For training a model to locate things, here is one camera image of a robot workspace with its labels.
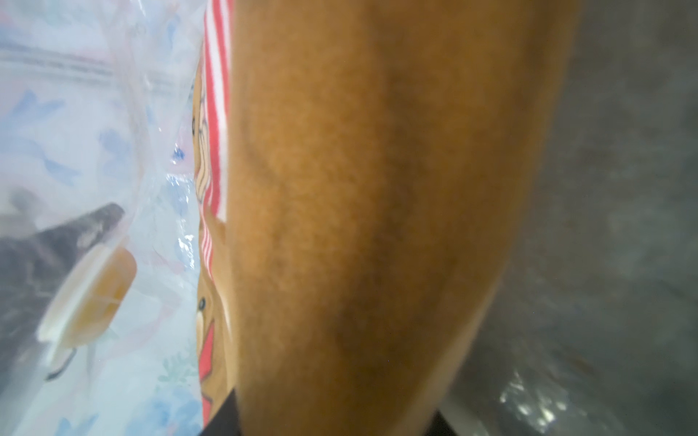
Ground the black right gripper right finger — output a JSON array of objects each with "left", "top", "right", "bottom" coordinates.
[{"left": 424, "top": 412, "right": 457, "bottom": 436}]

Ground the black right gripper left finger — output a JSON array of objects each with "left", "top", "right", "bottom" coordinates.
[{"left": 200, "top": 390, "right": 243, "bottom": 436}]

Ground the clear plastic vacuum bag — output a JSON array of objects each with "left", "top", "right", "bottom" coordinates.
[{"left": 0, "top": 0, "right": 698, "bottom": 436}]

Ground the white round bag valve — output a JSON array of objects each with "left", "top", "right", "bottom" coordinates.
[{"left": 36, "top": 245, "right": 137, "bottom": 381}]

